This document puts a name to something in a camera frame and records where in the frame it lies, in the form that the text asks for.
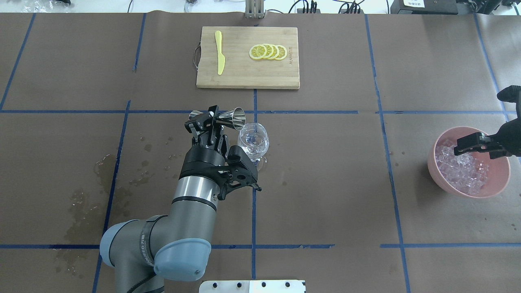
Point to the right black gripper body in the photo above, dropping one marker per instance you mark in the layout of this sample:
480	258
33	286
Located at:
508	139

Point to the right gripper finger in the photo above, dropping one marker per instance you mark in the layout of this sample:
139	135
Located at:
475	142

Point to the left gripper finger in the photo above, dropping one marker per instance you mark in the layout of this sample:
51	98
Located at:
199	122
213	135

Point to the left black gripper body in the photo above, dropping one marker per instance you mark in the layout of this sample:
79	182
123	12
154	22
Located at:
200	157

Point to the steel cocktail jigger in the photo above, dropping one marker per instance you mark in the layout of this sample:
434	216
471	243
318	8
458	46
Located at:
234	119

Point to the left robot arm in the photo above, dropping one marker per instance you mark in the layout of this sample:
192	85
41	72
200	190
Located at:
177	246

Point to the clear ice cubes pile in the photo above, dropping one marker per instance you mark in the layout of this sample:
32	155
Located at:
465	172

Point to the clear wine glass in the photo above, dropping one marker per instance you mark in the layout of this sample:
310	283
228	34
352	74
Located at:
254	140

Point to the pink bowl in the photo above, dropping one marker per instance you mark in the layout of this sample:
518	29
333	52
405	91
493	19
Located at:
499	169

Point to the bamboo cutting board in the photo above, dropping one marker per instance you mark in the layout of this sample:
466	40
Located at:
242	72

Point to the yellow plastic knife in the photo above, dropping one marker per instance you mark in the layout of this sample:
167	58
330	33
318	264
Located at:
220	56

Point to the lemon slices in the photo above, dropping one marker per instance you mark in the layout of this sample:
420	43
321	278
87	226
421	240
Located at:
271	52

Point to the black box device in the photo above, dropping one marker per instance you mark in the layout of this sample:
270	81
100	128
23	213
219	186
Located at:
427	7

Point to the aluminium frame post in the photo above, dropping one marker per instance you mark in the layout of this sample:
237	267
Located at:
254	9

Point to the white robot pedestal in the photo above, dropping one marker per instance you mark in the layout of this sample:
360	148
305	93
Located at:
253	286

